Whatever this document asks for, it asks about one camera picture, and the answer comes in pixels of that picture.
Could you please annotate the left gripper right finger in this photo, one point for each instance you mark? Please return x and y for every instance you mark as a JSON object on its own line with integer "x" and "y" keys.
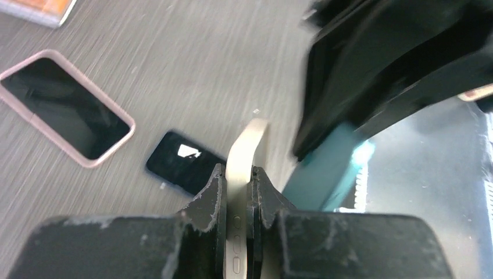
{"x": 285, "y": 242}

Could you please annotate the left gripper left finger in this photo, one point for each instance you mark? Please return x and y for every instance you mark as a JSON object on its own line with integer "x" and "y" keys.
{"x": 187, "y": 244}

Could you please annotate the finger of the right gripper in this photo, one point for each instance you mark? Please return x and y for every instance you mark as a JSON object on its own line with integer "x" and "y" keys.
{"x": 374, "y": 63}

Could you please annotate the teal phone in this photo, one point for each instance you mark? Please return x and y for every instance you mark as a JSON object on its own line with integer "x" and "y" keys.
{"x": 333, "y": 177}

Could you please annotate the blue phone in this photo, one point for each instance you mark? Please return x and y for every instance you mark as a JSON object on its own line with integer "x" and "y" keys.
{"x": 182, "y": 162}

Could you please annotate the phone on metal sheet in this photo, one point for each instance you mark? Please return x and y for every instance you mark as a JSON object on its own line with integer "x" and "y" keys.
{"x": 476, "y": 94}

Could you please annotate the orange snack box left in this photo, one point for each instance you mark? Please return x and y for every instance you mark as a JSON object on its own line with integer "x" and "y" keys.
{"x": 49, "y": 13}

